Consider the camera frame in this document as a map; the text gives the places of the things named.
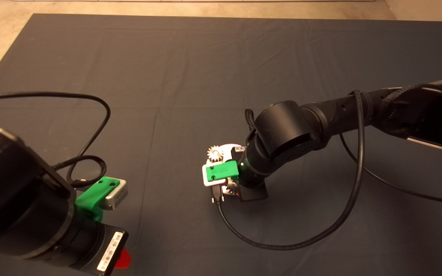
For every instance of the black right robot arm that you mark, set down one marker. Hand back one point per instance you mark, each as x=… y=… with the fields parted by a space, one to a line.
x=286 y=128

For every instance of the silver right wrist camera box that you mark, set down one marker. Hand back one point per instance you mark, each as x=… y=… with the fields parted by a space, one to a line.
x=210 y=183

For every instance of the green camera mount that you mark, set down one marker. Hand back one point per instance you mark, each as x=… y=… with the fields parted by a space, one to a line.
x=90 y=197
x=225 y=171

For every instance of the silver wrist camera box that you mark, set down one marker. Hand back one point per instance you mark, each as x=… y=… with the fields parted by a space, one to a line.
x=116 y=195
x=210 y=183

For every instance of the dark grey table cloth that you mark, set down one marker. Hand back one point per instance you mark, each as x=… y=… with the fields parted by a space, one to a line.
x=167 y=76

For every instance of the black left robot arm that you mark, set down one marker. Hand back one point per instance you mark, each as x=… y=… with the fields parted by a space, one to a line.
x=14 y=207

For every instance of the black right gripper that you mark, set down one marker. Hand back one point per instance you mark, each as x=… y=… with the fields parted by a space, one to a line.
x=253 y=193

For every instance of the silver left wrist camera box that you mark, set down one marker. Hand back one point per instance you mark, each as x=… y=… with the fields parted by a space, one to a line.
x=116 y=195

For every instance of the steel planetary gear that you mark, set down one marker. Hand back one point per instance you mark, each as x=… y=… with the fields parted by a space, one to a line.
x=231 y=188
x=215 y=153

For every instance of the green left camera mount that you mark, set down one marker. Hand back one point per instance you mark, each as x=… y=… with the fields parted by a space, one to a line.
x=90 y=197

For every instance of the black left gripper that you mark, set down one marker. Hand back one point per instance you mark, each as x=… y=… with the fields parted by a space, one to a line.
x=110 y=249

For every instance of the green right camera mount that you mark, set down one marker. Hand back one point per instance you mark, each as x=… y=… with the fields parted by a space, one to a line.
x=225 y=171

